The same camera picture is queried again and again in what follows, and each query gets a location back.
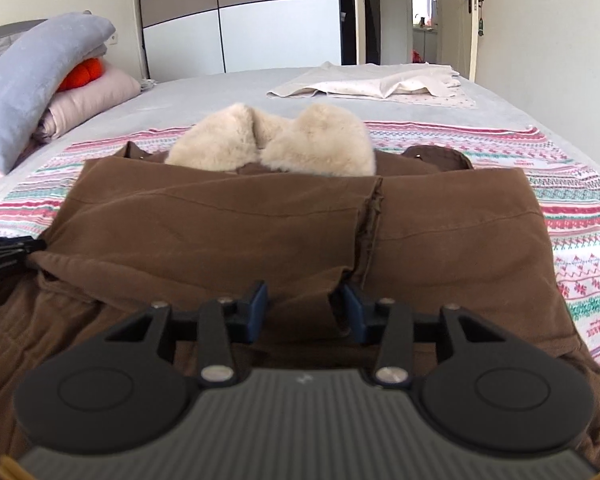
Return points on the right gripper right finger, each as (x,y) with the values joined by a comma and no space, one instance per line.
(387,324)

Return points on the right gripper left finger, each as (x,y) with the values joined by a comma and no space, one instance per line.
(215,327)

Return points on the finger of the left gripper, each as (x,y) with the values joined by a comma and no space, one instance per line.
(14,252)

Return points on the brown coat with fur collar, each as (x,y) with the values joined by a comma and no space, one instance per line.
(93,385)

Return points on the white bedroom door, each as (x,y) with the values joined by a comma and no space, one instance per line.
(458,35)

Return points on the beige folded quilt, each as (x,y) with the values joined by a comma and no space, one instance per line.
(71,108)

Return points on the red plush toy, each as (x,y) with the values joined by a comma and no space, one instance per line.
(84,73)

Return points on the grey bed sheet mattress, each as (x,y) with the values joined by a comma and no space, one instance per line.
(183,102)

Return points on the striped patterned bed cover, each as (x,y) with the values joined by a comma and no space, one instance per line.
(566,185)

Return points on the cream folded cloth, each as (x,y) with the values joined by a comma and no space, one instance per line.
(411,84)

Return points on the white grey sliding wardrobe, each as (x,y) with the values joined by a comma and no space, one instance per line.
(193,38)

